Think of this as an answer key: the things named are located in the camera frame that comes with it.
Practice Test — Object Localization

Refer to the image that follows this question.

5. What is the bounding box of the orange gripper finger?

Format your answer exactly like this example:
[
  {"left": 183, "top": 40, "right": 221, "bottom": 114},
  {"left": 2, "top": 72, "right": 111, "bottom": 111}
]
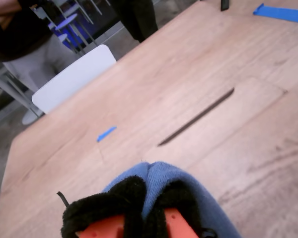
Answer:
[
  {"left": 61, "top": 175, "right": 148, "bottom": 238},
  {"left": 149, "top": 181, "right": 216, "bottom": 238}
]

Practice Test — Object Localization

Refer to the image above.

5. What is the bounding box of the white flat-backed chair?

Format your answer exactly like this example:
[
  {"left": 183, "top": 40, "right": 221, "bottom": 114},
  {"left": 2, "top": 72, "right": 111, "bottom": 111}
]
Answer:
[{"left": 31, "top": 44, "right": 117, "bottom": 115}]

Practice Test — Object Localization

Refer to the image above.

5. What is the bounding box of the wooden cable hatch cover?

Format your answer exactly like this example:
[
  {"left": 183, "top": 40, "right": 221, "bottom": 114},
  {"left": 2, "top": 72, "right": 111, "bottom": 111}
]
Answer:
[{"left": 144, "top": 75, "right": 289, "bottom": 162}]

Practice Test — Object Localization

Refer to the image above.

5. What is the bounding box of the person in dark trousers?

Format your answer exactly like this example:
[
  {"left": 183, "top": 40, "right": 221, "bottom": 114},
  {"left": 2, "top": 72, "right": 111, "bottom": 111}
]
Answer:
[{"left": 110, "top": 0, "right": 159, "bottom": 43}]

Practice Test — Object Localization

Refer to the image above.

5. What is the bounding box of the long blue tape strip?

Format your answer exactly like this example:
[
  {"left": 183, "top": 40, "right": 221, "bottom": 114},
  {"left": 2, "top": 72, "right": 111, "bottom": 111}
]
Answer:
[{"left": 252, "top": 2, "right": 298, "bottom": 25}]

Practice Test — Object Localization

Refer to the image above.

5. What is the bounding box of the short blue tape strip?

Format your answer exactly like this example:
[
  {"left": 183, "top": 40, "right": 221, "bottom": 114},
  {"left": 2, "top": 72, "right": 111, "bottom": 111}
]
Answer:
[{"left": 96, "top": 125, "right": 118, "bottom": 142}]

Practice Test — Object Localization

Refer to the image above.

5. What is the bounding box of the blue printed T-shirt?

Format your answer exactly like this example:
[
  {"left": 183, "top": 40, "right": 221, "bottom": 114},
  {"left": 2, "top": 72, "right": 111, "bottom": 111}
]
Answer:
[{"left": 101, "top": 161, "right": 243, "bottom": 238}]

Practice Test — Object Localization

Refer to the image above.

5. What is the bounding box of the person in grey trousers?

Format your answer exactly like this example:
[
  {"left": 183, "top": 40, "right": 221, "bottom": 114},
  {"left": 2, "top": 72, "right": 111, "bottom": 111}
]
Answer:
[{"left": 0, "top": 0, "right": 74, "bottom": 94}]

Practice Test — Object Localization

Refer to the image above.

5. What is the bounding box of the round pedestal stool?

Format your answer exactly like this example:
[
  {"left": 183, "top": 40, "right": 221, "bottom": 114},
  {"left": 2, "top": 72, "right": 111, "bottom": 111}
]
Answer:
[{"left": 48, "top": 12, "right": 100, "bottom": 54}]

